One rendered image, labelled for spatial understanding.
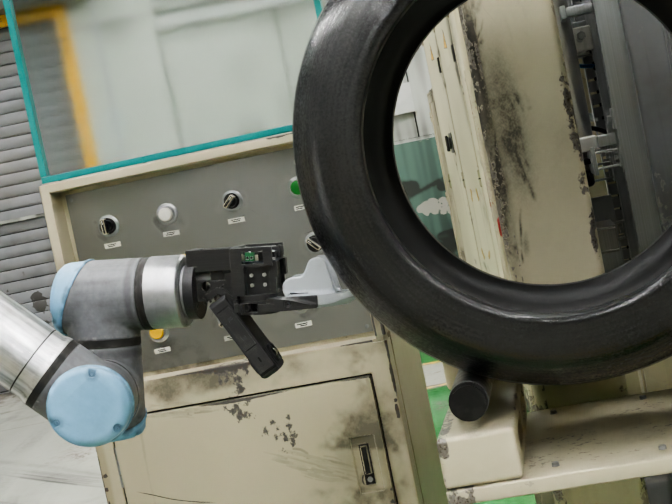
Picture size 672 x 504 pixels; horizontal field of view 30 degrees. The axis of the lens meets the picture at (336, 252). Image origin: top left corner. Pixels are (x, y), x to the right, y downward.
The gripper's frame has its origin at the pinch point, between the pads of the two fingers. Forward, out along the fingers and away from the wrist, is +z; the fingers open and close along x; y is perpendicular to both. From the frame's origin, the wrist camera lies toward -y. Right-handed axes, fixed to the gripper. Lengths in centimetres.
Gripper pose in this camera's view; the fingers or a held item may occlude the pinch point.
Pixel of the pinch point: (351, 299)
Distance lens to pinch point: 151.4
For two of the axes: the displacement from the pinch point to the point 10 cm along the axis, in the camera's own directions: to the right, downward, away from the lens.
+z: 9.8, -0.6, -1.7
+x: 1.6, -0.8, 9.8
